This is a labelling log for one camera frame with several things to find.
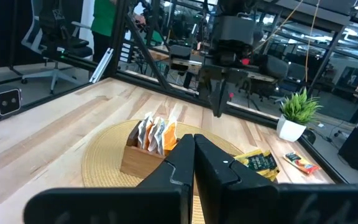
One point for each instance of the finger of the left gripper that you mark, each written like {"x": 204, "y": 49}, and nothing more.
{"x": 221, "y": 96}
{"x": 207, "y": 84}

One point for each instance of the small red object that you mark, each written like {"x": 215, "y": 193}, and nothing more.
{"x": 245, "y": 61}

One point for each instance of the wooden top desk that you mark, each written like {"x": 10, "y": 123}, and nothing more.
{"x": 160, "y": 55}

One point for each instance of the red orange tea bag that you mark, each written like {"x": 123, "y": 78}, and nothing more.
{"x": 301, "y": 162}

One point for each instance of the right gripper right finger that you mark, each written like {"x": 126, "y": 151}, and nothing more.
{"x": 222, "y": 186}

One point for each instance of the black floor case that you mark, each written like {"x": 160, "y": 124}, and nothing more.
{"x": 357, "y": 152}

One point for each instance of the person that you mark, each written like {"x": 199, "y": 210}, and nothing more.
{"x": 102, "y": 18}

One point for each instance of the black white office chair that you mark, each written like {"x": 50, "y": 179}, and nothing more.
{"x": 57, "y": 40}

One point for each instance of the green yellow tea bag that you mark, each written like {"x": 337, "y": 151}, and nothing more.
{"x": 240, "y": 158}
{"x": 263, "y": 161}

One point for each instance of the dark blue office chair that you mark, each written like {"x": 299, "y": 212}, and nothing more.
{"x": 294, "y": 77}

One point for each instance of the black table camera box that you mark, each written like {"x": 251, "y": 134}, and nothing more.
{"x": 3, "y": 101}

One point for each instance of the brown wooden tea box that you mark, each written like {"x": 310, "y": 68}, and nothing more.
{"x": 138, "y": 161}

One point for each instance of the small red clamp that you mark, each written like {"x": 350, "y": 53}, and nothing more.
{"x": 231, "y": 95}

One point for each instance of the green plant in white pot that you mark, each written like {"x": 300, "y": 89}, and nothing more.
{"x": 297, "y": 115}

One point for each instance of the orange white tea bag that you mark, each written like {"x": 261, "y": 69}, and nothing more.
{"x": 169, "y": 137}
{"x": 155, "y": 135}
{"x": 143, "y": 130}

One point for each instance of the round woven straw placemat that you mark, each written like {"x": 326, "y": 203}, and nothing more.
{"x": 104, "y": 161}

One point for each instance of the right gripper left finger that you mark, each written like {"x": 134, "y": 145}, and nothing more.
{"x": 179, "y": 168}

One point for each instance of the white aluminium bar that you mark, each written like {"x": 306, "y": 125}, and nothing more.
{"x": 101, "y": 65}

